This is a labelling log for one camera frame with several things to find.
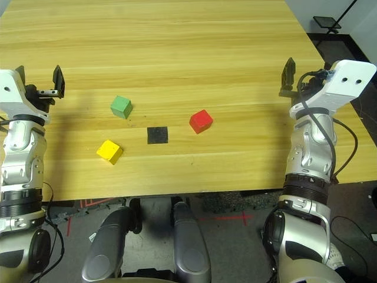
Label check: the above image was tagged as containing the white sneaker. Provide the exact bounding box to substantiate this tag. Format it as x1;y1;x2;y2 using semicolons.
326;242;346;271

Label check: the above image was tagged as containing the green wooden block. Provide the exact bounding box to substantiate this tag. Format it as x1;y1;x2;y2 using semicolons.
110;95;133;120

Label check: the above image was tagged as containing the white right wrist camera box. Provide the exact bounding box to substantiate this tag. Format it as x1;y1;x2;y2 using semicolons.
289;59;377;119

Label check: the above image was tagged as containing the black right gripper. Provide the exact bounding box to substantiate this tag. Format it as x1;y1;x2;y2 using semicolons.
278;57;332;104

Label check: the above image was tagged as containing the thin black floor cable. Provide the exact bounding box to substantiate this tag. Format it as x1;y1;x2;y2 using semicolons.
329;216;377;268

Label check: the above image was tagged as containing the grey robot right leg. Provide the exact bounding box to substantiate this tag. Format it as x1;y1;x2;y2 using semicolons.
170;196;213;283

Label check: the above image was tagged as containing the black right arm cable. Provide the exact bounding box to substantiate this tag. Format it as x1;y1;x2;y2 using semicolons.
296;70;359;185

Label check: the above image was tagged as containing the grey robot leg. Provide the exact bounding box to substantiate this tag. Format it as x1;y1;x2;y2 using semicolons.
170;196;213;283
81;199;143;283

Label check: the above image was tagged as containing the grey robot left leg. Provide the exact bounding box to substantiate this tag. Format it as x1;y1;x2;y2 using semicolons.
81;199;143;283

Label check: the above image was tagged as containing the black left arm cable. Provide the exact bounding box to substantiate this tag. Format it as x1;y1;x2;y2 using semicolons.
29;182;65;283

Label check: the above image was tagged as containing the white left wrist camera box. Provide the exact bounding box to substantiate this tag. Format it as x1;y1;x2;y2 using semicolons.
0;69;51;124

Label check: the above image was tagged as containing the red wooden block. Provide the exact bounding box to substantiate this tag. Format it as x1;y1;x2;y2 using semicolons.
188;109;214;135

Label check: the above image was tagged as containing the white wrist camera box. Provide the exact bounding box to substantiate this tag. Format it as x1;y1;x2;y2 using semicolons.
0;69;51;124
289;59;377;119

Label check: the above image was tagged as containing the dark speckled foam mat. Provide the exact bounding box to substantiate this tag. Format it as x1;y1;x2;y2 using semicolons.
201;191;283;215

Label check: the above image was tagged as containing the black stand base plate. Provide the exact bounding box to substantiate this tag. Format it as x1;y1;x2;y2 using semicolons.
312;15;342;34

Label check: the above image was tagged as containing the black robot waist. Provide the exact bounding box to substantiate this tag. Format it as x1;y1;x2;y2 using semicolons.
121;268;178;283

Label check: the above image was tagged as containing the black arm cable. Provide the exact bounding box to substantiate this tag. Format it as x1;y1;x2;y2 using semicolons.
296;70;359;185
29;182;65;283

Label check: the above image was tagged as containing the black table frame bar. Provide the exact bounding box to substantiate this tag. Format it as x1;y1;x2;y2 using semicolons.
42;200;75;208

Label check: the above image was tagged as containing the thin black stand pole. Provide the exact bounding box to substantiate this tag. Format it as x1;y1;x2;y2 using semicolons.
332;0;359;30

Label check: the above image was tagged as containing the black square tape marker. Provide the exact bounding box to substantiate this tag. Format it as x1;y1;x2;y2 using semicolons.
147;126;169;145

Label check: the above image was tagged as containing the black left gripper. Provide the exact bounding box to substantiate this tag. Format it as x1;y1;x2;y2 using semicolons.
14;65;67;114

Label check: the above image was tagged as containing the yellow wooden block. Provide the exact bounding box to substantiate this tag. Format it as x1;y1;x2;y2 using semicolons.
96;139;124;166

